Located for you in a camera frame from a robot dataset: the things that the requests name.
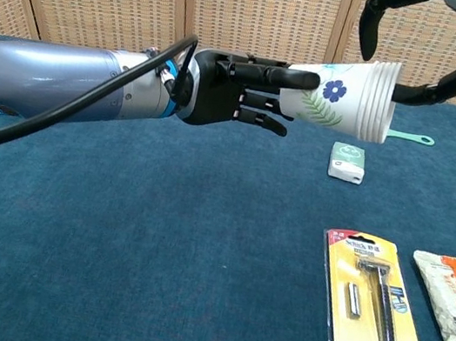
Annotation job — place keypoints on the green white tissue pack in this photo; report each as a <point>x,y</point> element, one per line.
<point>346,160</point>

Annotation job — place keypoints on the orange white snack bag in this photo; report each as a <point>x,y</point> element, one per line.
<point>451,307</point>

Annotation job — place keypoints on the teal table cloth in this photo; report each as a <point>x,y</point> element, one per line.
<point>155,233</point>

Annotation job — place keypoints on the woven rattan folding screen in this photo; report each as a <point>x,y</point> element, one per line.
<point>264,13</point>

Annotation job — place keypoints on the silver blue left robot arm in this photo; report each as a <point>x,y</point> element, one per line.
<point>51,69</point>

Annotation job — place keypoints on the yellow razor blister pack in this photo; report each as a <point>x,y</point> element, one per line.
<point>354,330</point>

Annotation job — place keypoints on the green plastic brush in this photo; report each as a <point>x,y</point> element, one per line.
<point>410,137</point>

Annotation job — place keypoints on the white floral paper cup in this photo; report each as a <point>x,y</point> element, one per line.
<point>345,107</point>
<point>388,119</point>
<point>375,103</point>
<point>380,104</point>
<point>385,105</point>

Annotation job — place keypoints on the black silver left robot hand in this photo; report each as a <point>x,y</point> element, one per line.
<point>214,97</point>

